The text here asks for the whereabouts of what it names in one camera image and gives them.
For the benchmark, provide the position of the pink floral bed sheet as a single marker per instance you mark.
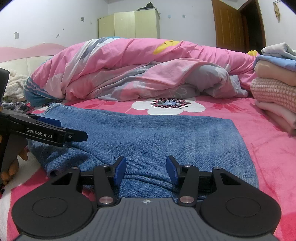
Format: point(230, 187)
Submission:
point(272, 151)

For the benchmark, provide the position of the brown wooden door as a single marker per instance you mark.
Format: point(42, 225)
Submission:
point(239, 29)

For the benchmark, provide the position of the white patterned clothes pile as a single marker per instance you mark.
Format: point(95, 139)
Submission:
point(15, 87)

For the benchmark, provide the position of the plaid shirt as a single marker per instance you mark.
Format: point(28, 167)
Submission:
point(17, 106)

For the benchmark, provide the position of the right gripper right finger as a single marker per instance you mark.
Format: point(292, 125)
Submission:
point(186, 179)

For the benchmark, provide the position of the blue denim jeans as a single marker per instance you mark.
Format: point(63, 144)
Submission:
point(145, 141)

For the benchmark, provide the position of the cream yellow wardrobe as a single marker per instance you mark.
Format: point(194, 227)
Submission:
point(130, 24)

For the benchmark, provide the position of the left hand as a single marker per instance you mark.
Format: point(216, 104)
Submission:
point(11, 147)

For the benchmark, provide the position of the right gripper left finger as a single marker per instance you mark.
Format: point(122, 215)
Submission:
point(106, 178)

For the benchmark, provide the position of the stack of folded blankets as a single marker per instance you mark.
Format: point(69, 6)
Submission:
point(274, 86)

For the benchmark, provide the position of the pink white headboard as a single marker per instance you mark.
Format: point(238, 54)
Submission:
point(26, 60)

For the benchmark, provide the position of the pink floral quilt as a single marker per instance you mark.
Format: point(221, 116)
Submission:
point(121, 69)

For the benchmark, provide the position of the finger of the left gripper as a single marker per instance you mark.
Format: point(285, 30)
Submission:
point(24, 125)
point(47, 121)

